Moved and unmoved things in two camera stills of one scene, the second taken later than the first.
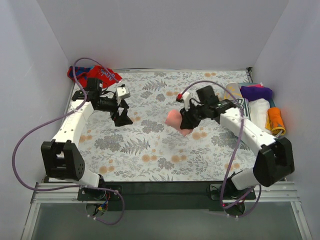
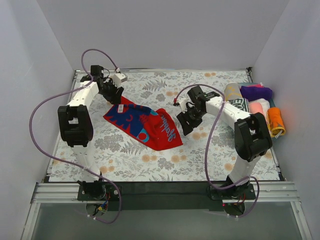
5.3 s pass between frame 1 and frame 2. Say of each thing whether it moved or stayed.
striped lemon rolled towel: stayed
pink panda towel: moved
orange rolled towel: stayed
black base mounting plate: stayed
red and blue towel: moved
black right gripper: stayed
